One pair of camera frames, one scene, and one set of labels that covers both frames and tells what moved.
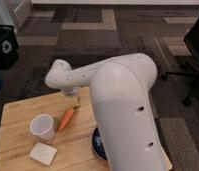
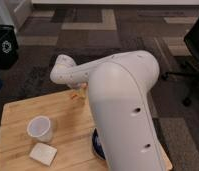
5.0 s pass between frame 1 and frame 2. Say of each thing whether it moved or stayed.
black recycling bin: stayed
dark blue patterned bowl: stayed
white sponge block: stayed
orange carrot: moved
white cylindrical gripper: moved
